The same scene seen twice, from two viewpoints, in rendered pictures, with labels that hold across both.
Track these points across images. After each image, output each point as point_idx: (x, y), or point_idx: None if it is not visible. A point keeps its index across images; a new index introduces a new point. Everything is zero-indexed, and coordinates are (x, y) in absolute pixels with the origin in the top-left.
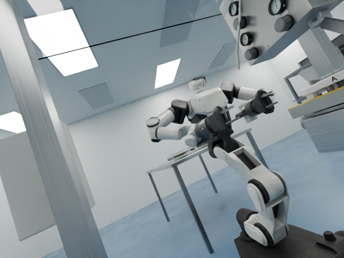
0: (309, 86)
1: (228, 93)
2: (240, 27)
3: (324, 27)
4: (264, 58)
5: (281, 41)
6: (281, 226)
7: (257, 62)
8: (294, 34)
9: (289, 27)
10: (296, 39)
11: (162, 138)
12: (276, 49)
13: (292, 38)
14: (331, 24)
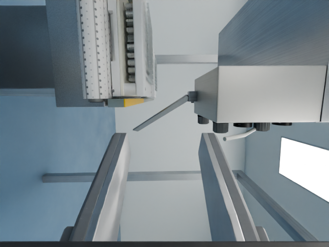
0: (145, 95)
1: None
2: (254, 125)
3: (183, 98)
4: (212, 102)
5: (201, 108)
6: None
7: (214, 111)
8: (200, 96)
9: (198, 116)
10: (204, 75)
11: None
12: (207, 97)
13: (202, 90)
14: (179, 103)
